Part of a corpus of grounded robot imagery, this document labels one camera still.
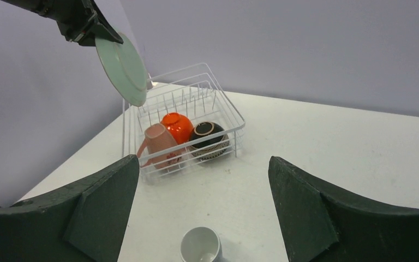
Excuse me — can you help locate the white wire dish rack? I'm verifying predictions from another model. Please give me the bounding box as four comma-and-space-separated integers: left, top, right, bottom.
121, 63, 246, 181

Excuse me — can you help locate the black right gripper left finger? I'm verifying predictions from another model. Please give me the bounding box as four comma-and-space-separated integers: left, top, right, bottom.
0, 155, 139, 261

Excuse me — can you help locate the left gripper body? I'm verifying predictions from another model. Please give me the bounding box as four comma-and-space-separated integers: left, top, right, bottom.
57, 0, 98, 46

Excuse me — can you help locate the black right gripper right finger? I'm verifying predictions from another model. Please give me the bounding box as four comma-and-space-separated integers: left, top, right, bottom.
268, 156, 419, 261

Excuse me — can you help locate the orange bowl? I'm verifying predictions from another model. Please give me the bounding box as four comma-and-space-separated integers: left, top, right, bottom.
160, 112, 194, 145

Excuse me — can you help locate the black patterned bowl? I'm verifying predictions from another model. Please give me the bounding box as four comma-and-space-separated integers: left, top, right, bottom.
188, 121, 230, 160

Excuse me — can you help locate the pink floral mug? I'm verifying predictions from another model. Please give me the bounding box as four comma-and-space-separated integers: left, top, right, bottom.
136, 123, 184, 169

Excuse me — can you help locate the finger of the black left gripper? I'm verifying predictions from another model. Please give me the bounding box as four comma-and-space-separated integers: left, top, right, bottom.
92, 0, 124, 44

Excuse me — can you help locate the light green floral plate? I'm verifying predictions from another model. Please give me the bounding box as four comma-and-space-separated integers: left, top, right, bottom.
95, 32, 148, 107

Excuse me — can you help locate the white blue-handled cup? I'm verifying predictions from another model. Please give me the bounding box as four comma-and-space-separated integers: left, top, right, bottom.
179, 226, 223, 262

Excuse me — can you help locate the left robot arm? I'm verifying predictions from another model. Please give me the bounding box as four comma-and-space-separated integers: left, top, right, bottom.
5, 0, 123, 46

